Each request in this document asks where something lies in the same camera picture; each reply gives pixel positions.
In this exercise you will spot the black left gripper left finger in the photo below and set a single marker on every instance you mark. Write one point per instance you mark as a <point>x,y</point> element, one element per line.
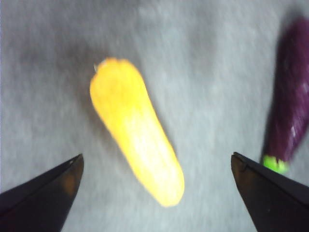
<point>41,198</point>

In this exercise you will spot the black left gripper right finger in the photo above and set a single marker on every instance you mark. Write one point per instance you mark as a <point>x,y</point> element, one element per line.
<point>272,200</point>

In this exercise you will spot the purple eggplant with green stem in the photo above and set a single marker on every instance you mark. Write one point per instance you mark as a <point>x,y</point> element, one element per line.
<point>292,101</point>

